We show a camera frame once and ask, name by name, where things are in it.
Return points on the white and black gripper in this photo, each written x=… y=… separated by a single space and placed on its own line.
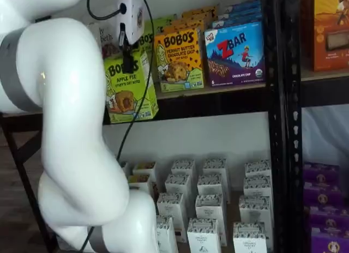
x=133 y=15

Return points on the green Bobo's apple pie box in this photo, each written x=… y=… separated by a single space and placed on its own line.
x=163 y=21
x=120 y=86
x=149 y=40

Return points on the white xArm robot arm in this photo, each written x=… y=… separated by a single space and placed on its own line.
x=68 y=100

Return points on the yellow Bobo's peanut butter box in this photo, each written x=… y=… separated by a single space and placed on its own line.
x=185 y=25
x=178 y=70
x=200 y=9
x=193 y=16

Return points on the blue Zbar box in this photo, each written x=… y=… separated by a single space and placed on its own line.
x=240 y=18
x=234 y=62
x=241 y=11
x=242 y=5

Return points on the yellow and white granola box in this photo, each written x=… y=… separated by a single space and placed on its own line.
x=139 y=180
x=144 y=168

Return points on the white floral printed box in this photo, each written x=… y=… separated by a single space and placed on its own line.
x=249 y=238
x=209 y=183
x=255 y=209
x=209 y=206
x=183 y=167
x=215 y=165
x=177 y=183
x=257 y=168
x=170 y=205
x=257 y=186
x=169 y=234
x=204 y=235

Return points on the black metal shelf rack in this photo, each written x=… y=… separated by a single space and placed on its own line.
x=324 y=93
x=280 y=100

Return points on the large orange snack box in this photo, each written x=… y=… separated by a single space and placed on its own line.
x=327 y=45

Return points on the purple snack box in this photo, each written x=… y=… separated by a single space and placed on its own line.
x=323 y=195
x=321 y=172
x=331 y=243
x=330 y=217

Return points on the red label granola bag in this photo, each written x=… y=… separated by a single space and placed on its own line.
x=105 y=35

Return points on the white plastic sheet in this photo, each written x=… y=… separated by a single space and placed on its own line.
x=324 y=133

